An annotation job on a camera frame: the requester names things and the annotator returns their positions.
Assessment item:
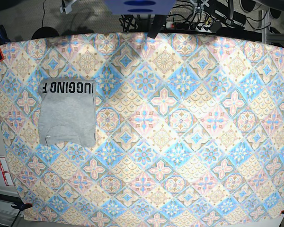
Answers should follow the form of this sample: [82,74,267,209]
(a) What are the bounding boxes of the grey T-shirt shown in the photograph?
[38,78,97,147]

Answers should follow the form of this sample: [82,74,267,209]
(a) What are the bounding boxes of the patterned tablecloth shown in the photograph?
[0,33,284,227]

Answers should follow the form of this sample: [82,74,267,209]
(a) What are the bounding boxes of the black power strip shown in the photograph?
[164,21,222,33]

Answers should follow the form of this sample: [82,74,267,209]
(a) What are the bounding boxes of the black round base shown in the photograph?
[31,26,59,40]

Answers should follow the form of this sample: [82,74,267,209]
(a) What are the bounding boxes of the white red labels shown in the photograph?
[0,156,14,187]

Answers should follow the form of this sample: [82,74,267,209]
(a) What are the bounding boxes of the black clamp bottom left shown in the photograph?
[11,202,32,211]

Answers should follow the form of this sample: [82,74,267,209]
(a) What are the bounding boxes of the black strap on table edge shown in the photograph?
[148,14,165,39]

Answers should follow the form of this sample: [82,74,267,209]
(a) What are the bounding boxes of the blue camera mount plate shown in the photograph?
[104,0,176,15]

